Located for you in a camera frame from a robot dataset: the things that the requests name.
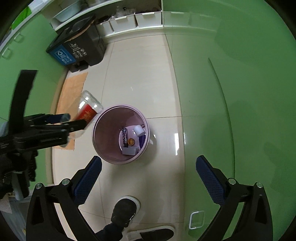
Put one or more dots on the black dual recycling bin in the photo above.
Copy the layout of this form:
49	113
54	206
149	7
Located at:
78	46

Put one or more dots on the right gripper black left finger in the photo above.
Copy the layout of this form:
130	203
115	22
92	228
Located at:
43	222

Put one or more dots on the white storage box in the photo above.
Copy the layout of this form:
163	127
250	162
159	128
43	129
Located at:
123	23
149	19

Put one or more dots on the pink round trash bin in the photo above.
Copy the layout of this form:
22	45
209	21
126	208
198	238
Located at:
120	134

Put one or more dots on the white open shelf unit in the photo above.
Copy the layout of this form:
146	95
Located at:
60	14

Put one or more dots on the orange floor mat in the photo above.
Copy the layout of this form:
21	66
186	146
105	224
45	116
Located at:
70	94

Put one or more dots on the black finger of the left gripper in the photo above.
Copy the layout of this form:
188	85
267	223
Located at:
45	136
44	119

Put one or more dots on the black left shoe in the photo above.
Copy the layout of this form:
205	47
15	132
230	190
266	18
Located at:
125	210

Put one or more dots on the clear plastic bottle red label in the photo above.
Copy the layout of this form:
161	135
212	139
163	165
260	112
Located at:
85	107

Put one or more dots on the green cabinet front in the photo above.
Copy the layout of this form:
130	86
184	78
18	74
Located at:
234	63

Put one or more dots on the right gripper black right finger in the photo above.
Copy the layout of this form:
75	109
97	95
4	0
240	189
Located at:
255	221

